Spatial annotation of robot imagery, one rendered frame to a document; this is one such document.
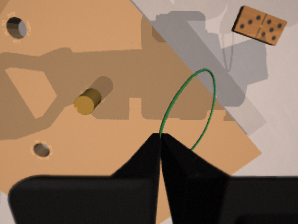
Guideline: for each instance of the orange-brown domino tile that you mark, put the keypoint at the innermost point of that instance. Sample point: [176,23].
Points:
[258,25]

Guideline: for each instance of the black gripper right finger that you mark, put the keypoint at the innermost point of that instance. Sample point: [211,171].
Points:
[197,195]

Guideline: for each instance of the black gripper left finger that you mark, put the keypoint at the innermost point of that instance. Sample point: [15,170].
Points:
[128,196]

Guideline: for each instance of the tan wooden board with holes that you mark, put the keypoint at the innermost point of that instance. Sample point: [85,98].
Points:
[128,74]

